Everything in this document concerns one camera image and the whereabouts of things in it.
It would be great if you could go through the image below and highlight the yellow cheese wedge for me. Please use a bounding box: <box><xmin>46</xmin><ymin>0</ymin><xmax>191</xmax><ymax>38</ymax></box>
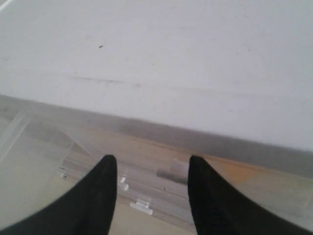
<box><xmin>205</xmin><ymin>157</ymin><xmax>272</xmax><ymax>186</ymax></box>

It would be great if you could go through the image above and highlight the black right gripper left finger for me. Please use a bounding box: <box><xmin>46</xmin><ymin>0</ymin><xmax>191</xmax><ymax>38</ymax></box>
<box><xmin>0</xmin><ymin>155</ymin><xmax>117</xmax><ymax>235</ymax></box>

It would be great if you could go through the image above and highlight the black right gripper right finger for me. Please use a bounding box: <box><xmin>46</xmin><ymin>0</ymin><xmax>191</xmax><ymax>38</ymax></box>
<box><xmin>188</xmin><ymin>156</ymin><xmax>312</xmax><ymax>235</ymax></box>

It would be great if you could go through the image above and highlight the white plastic drawer cabinet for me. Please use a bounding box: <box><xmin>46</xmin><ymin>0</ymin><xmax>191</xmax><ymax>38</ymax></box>
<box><xmin>0</xmin><ymin>0</ymin><xmax>313</xmax><ymax>176</ymax></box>

